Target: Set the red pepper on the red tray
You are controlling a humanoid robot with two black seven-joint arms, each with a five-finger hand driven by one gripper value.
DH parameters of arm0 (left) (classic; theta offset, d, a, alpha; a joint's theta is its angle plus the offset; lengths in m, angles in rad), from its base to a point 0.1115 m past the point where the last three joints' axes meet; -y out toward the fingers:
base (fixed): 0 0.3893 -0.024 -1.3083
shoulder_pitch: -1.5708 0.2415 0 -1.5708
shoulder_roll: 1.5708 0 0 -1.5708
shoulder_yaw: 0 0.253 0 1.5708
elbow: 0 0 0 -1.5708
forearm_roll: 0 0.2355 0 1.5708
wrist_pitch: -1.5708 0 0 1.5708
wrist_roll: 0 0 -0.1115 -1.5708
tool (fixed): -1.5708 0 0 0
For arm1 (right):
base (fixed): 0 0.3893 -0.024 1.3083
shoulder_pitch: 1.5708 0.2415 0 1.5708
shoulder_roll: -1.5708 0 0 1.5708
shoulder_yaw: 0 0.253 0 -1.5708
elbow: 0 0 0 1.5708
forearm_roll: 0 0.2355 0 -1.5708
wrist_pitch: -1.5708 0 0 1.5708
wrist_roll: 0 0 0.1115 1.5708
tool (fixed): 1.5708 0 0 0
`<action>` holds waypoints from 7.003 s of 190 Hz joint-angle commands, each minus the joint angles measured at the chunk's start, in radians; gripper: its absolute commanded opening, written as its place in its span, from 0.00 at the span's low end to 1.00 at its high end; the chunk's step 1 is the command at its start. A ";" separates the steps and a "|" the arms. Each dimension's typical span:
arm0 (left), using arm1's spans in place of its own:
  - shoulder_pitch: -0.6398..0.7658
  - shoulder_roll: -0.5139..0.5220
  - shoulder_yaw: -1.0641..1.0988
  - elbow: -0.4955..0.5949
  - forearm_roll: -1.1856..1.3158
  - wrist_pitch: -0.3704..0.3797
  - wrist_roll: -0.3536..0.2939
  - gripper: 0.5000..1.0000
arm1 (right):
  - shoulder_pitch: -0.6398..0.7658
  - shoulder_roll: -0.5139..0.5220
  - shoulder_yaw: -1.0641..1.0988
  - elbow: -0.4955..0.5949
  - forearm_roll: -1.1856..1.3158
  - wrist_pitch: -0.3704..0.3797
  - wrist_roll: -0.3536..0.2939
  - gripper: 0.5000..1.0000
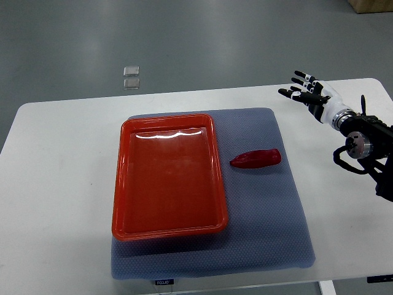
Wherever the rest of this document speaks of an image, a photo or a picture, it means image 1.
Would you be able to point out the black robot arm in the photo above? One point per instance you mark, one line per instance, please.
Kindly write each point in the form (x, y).
(367, 149)

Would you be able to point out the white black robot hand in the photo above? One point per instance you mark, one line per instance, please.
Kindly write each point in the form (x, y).
(321, 99)

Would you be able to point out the blue-grey mesh mat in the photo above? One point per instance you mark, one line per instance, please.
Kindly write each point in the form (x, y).
(267, 228)

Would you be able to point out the white table leg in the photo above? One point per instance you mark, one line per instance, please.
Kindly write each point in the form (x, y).
(327, 287)

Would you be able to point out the dark table edge label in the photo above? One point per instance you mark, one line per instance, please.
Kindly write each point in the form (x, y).
(380, 279)

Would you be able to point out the red pepper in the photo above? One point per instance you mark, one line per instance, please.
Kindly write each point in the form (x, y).
(257, 159)

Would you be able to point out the metal floor plate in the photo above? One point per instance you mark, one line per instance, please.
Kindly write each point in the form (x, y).
(131, 83)
(131, 71)

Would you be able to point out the lower metal floor plate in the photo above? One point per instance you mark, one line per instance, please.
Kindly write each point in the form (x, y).
(131, 83)

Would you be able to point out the dark mat label tag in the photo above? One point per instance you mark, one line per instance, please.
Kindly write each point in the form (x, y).
(164, 282)

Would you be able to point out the cardboard box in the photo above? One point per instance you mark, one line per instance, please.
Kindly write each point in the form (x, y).
(371, 6)

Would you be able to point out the red plastic tray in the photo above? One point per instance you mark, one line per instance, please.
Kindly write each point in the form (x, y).
(169, 181)

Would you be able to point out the upper metal floor plate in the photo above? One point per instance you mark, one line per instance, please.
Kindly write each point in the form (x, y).
(131, 71)

